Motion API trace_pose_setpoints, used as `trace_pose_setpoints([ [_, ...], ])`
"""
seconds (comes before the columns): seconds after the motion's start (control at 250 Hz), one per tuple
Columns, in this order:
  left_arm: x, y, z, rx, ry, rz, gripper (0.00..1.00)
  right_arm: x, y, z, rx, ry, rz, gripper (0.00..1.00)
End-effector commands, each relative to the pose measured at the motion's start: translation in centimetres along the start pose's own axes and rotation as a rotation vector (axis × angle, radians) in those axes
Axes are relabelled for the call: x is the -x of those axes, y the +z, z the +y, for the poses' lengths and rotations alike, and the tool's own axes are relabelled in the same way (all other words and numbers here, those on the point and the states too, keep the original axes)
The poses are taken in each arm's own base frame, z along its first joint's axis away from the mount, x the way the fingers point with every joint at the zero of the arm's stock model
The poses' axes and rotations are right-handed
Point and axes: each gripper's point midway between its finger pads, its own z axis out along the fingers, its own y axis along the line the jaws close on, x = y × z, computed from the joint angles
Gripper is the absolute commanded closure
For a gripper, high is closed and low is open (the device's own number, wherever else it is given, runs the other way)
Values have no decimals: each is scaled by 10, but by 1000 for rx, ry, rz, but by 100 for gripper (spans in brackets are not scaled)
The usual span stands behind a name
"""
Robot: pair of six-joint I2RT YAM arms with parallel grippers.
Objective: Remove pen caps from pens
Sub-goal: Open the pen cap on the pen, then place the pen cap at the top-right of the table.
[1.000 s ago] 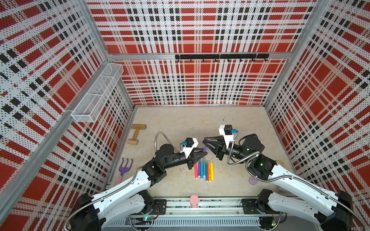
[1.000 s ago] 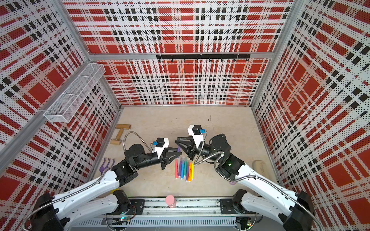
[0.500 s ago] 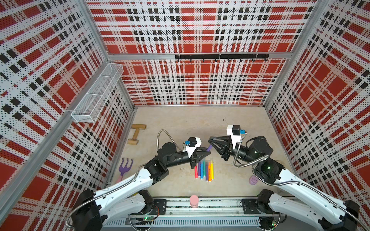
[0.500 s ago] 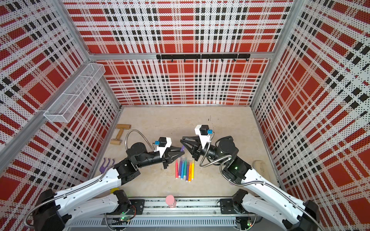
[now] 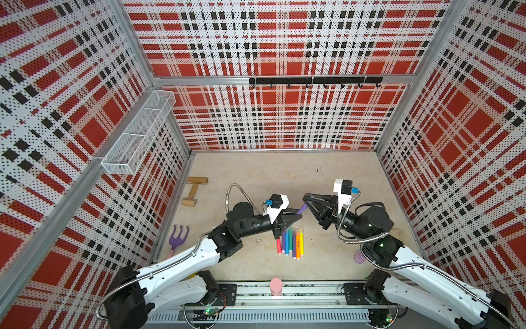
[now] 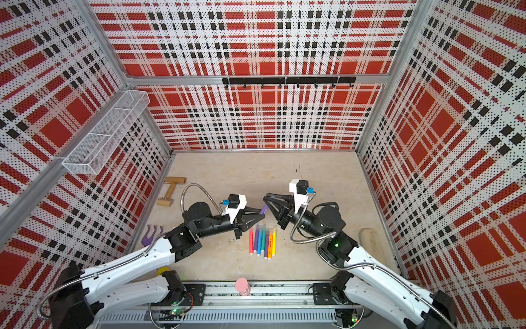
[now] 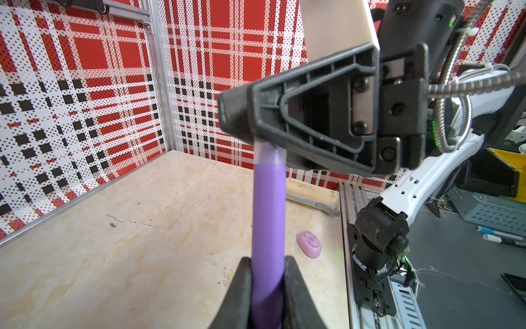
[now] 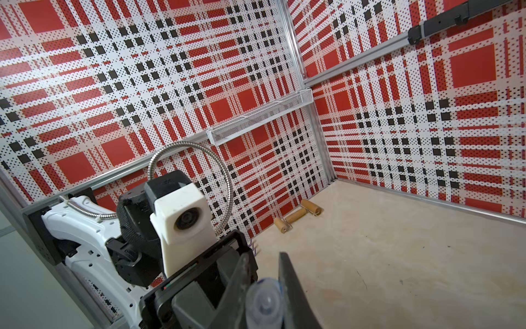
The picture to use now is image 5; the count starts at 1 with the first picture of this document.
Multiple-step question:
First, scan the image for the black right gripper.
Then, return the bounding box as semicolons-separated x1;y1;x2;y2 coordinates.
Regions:
305;192;370;242

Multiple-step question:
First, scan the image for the purple marker pen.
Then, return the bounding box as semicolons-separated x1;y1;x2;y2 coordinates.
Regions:
295;204;308;215

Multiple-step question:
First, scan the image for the yellow marker pen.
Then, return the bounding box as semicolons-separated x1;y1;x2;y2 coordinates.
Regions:
299;229;304;257

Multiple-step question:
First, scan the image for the orange marker pen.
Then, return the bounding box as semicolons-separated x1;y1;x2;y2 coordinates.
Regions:
295;231;301;259

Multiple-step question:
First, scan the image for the green marker pen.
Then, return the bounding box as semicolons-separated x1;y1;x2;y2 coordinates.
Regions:
288;228;294;254

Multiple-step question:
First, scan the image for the blue marker pen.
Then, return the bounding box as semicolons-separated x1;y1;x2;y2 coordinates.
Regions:
285;231;289;255

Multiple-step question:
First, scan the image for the pink marker pen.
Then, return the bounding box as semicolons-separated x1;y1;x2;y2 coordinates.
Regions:
276;238;282;255

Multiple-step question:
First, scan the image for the wooden roller tool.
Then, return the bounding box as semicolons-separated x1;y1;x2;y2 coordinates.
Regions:
181;176;208;207

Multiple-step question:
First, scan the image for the purple toy garden fork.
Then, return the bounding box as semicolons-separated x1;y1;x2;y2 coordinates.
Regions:
166;225;190;259

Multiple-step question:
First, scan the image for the left base circuit board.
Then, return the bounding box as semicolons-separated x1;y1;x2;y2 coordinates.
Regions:
192;308;219;322

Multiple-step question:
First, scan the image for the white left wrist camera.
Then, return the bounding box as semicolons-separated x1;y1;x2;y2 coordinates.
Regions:
263;194;290;224

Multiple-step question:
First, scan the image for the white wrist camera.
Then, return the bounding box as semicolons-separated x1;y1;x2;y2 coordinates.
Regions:
263;194;290;224
333;179;360;210

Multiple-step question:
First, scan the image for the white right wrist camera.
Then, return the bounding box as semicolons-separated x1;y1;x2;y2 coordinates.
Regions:
333;179;360;210

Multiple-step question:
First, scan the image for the pink cylinder on rail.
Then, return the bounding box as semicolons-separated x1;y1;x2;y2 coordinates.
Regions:
269;278;283;296

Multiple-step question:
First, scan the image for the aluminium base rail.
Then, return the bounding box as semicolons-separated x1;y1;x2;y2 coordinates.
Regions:
143;280;412;326

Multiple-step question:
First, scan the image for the black hook rail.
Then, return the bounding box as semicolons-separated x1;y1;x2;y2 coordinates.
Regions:
249;76;384;87

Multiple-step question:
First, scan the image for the white wire mesh basket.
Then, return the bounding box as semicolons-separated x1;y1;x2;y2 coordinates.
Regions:
101;90;175;175

